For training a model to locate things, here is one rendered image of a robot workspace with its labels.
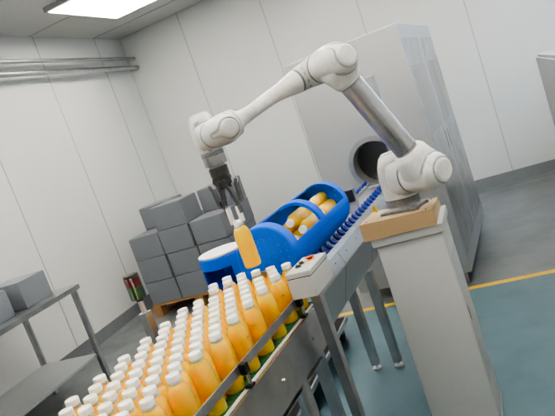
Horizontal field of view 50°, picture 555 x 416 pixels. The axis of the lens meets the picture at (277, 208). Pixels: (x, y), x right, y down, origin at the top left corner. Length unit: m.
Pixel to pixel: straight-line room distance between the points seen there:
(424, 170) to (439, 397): 1.08
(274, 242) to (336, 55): 0.82
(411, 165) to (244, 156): 5.75
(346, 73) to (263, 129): 5.64
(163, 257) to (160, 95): 2.79
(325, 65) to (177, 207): 4.17
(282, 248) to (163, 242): 4.06
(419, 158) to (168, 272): 4.51
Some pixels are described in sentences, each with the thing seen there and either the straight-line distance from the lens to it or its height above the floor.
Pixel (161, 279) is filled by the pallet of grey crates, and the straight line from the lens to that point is 6.68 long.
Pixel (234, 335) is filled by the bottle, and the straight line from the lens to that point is 1.93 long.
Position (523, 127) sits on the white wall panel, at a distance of 7.51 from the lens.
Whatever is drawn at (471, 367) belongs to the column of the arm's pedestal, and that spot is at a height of 0.32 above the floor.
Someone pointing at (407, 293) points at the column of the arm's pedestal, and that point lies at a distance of 2.73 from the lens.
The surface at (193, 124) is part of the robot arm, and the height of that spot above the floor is 1.72.
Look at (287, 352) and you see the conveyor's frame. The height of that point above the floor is 0.87.
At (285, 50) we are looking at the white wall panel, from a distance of 7.78.
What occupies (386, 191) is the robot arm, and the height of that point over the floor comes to 1.17.
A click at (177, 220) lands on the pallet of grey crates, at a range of 6.34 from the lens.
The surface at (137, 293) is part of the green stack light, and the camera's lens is 2.38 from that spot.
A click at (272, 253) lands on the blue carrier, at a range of 2.56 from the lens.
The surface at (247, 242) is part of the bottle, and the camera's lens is 2.29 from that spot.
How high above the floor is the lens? 1.64
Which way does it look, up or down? 8 degrees down
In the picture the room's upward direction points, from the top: 19 degrees counter-clockwise
